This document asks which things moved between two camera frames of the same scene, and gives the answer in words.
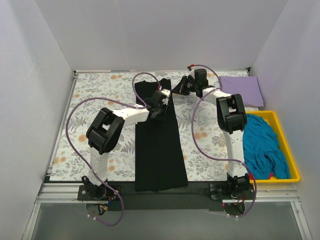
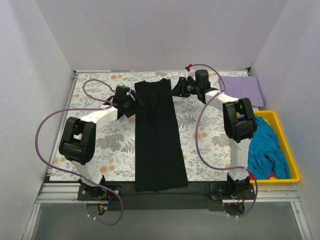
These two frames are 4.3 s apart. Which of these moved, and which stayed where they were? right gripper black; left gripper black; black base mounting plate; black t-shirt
Moved: left gripper black
Stayed: black t-shirt; black base mounting plate; right gripper black
